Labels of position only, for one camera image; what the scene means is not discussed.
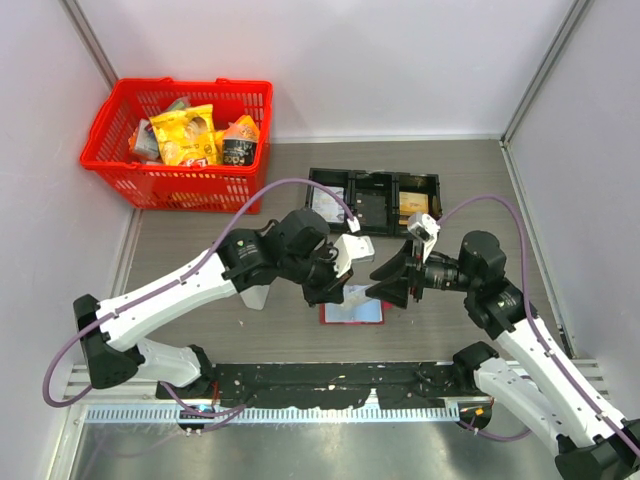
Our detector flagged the red leather card holder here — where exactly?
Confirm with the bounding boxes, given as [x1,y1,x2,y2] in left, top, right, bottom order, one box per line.
[319,299,384,325]

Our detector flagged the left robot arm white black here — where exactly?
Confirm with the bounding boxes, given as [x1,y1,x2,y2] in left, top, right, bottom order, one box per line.
[73,209,370,398]

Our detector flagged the black three-compartment card tray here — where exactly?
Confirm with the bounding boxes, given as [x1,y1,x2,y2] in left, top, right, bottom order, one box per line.
[309,168,443,237]

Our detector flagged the yellow snack bag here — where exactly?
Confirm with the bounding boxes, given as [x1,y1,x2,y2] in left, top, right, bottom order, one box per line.
[149,104,218,167]

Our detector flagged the blue and white small box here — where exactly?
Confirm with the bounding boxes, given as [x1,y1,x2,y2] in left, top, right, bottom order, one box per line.
[129,119,160,161]

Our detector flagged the silver VIP cards stack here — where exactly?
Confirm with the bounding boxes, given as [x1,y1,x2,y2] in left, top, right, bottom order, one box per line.
[311,188,345,224]

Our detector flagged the gold VIP cards stack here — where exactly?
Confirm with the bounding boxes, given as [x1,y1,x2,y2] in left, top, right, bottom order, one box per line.
[398,191,430,226]

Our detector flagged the orange snack bag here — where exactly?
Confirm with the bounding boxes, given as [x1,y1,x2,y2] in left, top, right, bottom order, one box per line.
[225,114,260,143]

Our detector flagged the white plastic bottle black cap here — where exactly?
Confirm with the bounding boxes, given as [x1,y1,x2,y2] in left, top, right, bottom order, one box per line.
[240,285,270,311]

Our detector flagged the black instant noodle cup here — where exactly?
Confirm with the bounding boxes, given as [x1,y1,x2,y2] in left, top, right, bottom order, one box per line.
[222,138,258,166]

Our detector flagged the black VIP cards stack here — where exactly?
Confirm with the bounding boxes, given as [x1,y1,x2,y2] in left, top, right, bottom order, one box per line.
[356,192,387,228]

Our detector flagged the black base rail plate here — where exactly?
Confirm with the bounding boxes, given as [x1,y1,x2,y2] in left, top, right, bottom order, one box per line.
[175,362,484,410]

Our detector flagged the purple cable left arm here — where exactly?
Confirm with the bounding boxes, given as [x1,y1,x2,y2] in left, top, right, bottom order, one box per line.
[42,178,361,441]

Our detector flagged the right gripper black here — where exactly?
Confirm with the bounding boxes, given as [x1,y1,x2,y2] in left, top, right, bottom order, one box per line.
[367,233,479,308]

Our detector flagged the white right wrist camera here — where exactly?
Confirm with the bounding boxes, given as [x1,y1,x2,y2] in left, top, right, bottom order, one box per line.
[407,212,440,263]

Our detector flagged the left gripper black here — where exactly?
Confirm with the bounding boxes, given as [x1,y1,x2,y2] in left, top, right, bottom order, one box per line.
[281,242,354,308]

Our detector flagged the red plastic shopping basket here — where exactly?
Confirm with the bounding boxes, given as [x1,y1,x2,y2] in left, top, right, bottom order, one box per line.
[79,77,274,213]

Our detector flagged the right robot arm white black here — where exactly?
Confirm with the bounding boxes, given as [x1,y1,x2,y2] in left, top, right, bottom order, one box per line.
[367,231,639,479]

